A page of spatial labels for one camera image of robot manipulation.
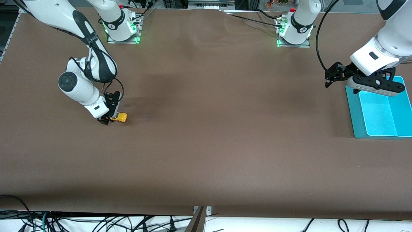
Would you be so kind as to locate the dark slanted bar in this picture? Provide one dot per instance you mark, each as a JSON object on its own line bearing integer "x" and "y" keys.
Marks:
{"x": 196, "y": 222}

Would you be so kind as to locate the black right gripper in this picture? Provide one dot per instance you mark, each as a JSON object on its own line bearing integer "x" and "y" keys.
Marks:
{"x": 112, "y": 104}

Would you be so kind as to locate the teal plastic bin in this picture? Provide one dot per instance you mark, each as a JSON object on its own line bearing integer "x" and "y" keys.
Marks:
{"x": 379, "y": 119}

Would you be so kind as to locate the small metal table bracket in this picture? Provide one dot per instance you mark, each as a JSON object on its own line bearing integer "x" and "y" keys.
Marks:
{"x": 208, "y": 211}

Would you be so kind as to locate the yellow toy beetle car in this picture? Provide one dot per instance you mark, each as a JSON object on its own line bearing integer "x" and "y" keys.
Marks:
{"x": 120, "y": 117}

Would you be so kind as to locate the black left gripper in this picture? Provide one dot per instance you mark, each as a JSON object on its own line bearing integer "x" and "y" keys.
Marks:
{"x": 344, "y": 70}

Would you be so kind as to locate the metal table corner bracket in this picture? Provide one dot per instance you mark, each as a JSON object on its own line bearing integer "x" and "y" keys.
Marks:
{"x": 22, "y": 10}

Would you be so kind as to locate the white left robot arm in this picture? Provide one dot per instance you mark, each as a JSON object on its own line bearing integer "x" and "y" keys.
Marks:
{"x": 386, "y": 48}

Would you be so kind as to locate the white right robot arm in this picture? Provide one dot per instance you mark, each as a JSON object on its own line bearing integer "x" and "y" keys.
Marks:
{"x": 77, "y": 87}

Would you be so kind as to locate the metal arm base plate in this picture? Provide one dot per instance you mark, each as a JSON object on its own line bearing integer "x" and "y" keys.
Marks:
{"x": 294, "y": 45}
{"x": 136, "y": 32}

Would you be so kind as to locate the aluminium frame rack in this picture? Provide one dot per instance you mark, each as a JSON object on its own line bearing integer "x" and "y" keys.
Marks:
{"x": 210, "y": 4}

